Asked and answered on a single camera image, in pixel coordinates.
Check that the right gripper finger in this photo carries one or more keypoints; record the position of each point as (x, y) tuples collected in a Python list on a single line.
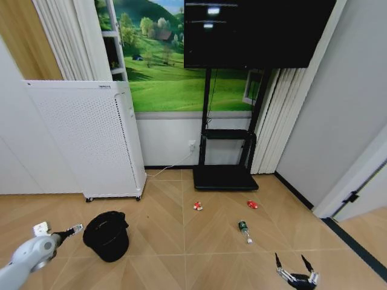
[(307, 264), (279, 265)]

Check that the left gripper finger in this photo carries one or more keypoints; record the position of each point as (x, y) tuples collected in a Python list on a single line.
[(76, 226), (78, 230)]

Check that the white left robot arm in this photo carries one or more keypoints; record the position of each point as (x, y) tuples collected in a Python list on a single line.
[(27, 255)]

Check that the black trash bin with bag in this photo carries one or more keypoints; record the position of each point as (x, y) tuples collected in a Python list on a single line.
[(106, 236)]

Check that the black television floor stand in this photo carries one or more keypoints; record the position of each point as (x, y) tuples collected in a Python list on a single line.
[(226, 169)]

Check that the clear bottle with green label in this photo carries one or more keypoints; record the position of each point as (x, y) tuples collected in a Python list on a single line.
[(244, 230)]

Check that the crumpled red wrapper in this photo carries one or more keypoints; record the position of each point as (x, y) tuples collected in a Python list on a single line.
[(252, 204)]

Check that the black door hinge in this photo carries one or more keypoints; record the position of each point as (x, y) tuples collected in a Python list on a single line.
[(350, 197)]

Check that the white perforated air purifier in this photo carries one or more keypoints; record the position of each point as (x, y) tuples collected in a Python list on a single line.
[(90, 139)]

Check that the crushed red white can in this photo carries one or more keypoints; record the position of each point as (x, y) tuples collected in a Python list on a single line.
[(198, 206)]

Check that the white pleated curtain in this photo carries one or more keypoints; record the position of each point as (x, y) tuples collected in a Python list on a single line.
[(72, 39), (278, 121)]

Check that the white shelf rack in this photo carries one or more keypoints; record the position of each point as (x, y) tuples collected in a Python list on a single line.
[(116, 42)]

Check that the large black television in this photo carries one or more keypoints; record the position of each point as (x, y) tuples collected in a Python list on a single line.
[(257, 33)]

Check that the white door with frame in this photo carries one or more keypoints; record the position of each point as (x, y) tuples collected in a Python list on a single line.
[(359, 181)]

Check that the white wall socket plug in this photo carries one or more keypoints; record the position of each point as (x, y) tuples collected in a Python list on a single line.
[(192, 145)]

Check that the green landscape wall mural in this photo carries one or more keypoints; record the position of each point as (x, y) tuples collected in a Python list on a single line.
[(160, 78)]

